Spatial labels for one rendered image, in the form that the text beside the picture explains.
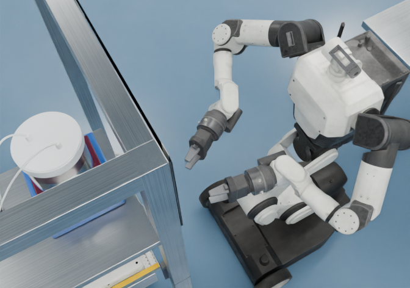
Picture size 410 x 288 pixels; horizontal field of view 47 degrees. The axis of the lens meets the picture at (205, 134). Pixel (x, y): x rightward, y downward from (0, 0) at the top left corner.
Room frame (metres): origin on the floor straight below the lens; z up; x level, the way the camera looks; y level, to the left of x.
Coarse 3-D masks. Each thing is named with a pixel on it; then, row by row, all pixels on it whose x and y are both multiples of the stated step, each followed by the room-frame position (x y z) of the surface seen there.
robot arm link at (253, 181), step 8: (256, 168) 0.67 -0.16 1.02; (240, 176) 0.64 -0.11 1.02; (248, 176) 0.64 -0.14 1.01; (256, 176) 0.64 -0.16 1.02; (232, 184) 0.60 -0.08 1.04; (240, 184) 0.61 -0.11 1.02; (248, 184) 0.62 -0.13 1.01; (256, 184) 0.61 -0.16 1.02; (264, 184) 0.61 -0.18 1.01; (232, 192) 0.58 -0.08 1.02; (240, 192) 0.60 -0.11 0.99; (248, 192) 0.60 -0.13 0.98; (256, 192) 0.60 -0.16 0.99; (232, 200) 0.59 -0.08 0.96
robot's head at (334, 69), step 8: (336, 40) 0.90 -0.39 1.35; (328, 48) 0.88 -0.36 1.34; (344, 48) 0.87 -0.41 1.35; (328, 56) 0.87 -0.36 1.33; (336, 56) 0.86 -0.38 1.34; (344, 56) 0.85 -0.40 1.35; (352, 56) 0.85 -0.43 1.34; (336, 64) 0.84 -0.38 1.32; (344, 64) 0.83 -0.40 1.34; (328, 72) 0.85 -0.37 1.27; (336, 72) 0.84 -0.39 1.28
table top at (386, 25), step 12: (408, 0) 1.56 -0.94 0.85; (384, 12) 1.50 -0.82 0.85; (396, 12) 1.49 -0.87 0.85; (408, 12) 1.49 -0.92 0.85; (372, 24) 1.43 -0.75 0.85; (384, 24) 1.42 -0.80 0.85; (396, 24) 1.42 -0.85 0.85; (408, 24) 1.42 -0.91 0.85; (384, 36) 1.36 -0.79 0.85; (396, 36) 1.35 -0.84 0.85; (408, 36) 1.35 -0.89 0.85; (396, 48) 1.29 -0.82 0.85; (408, 48) 1.28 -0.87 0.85; (408, 60) 1.22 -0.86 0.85
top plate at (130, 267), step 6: (138, 258) 0.43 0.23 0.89; (126, 264) 0.41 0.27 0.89; (132, 264) 0.41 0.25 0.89; (138, 264) 0.41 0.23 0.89; (114, 270) 0.39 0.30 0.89; (120, 270) 0.39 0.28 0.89; (126, 270) 0.39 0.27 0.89; (132, 270) 0.39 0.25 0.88; (102, 276) 0.37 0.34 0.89; (108, 276) 0.37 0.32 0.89; (114, 276) 0.37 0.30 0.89; (120, 276) 0.37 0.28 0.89; (96, 282) 0.36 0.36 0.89; (102, 282) 0.36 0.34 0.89; (108, 282) 0.35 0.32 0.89
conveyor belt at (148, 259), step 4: (148, 252) 0.47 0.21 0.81; (152, 252) 0.47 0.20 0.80; (140, 256) 0.45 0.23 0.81; (144, 256) 0.45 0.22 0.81; (148, 256) 0.45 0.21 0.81; (152, 256) 0.45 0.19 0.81; (144, 260) 0.44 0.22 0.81; (148, 260) 0.44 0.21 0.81; (152, 260) 0.44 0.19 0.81; (156, 260) 0.44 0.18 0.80; (144, 264) 0.43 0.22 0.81; (148, 264) 0.43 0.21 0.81; (152, 264) 0.42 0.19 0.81
